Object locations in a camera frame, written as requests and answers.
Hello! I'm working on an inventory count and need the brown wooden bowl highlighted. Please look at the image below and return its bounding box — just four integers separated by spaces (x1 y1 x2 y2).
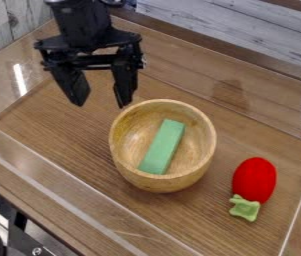
109 99 217 193

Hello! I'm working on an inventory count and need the green rectangular block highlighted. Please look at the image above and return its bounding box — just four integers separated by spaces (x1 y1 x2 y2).
138 119 185 175

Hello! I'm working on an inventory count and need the clear acrylic tray wall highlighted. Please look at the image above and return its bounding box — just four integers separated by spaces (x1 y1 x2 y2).
0 131 202 256

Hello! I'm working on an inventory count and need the black table leg bracket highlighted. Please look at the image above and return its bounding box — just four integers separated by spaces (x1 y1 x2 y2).
7 211 55 256

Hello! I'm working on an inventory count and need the red felt strawberry toy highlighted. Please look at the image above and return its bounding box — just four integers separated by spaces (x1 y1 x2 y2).
229 157 277 222

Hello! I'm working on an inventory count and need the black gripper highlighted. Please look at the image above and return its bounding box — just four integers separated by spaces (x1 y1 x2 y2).
34 0 145 108

